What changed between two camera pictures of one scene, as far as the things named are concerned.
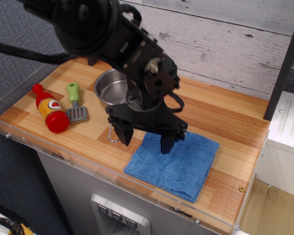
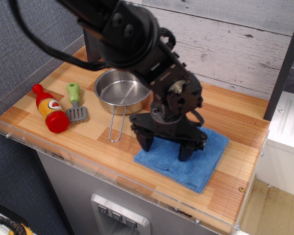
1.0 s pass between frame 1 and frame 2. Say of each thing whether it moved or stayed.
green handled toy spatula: stayed
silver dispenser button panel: stayed
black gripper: moved
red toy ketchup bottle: stayed
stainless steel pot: stayed
